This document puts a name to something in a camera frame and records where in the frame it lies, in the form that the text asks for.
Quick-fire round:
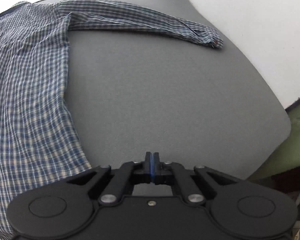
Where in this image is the blue plaid shirt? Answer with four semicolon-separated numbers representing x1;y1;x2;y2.
0;0;223;239

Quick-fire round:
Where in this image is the green fabric bag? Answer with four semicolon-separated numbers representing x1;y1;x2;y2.
249;105;300;180

